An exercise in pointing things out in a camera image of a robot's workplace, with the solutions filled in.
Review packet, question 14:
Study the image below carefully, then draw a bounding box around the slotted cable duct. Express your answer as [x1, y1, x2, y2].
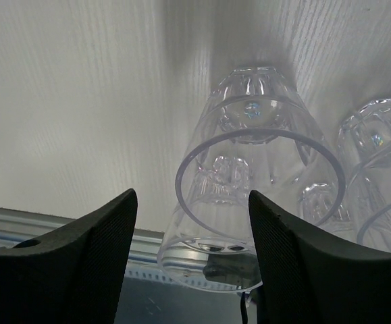
[126, 268, 182, 284]

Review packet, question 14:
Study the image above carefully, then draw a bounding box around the clear plastic cup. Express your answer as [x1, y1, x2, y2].
[187, 67, 327, 178]
[157, 128, 345, 293]
[338, 99, 391, 252]

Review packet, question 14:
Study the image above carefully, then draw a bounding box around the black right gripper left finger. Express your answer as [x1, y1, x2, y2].
[0, 189, 138, 323]

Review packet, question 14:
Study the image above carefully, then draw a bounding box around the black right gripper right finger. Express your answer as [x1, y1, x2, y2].
[249, 190, 391, 323]

